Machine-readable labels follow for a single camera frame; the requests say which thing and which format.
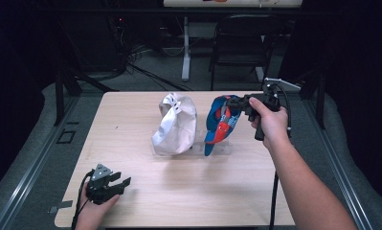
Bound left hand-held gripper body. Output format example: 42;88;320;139
86;163;124;205

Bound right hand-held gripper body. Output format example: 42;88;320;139
242;77;302;142

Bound blue and red cap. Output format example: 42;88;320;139
204;94;244;157

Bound clear acrylic peg rack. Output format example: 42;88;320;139
151;128;234;157

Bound white cap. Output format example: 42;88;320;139
151;92;198;156

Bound person's left hand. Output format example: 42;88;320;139
75;183;121;230

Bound person's right hand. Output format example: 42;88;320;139
249;97;291;151

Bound black metal stand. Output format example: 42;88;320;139
54;68;120;127
293;68;326;130

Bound black folding chair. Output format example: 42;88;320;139
209;13;292;97

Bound white desk leg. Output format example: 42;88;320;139
181;16;191;82

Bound white desk top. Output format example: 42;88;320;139
163;0;303;8

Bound black equipment with red light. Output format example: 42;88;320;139
106;15;129;73

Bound left hand-held gripper cable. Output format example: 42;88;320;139
71;171;95;230

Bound hand-held gripper cable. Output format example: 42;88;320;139
268;82;293;230
71;171;95;230

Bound aluminium frame rail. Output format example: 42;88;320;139
302;95;374;230
0;95;81;230

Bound black floor cables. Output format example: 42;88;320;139
127;61;192;92

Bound right hand-held gripper cable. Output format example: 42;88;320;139
268;82;293;230

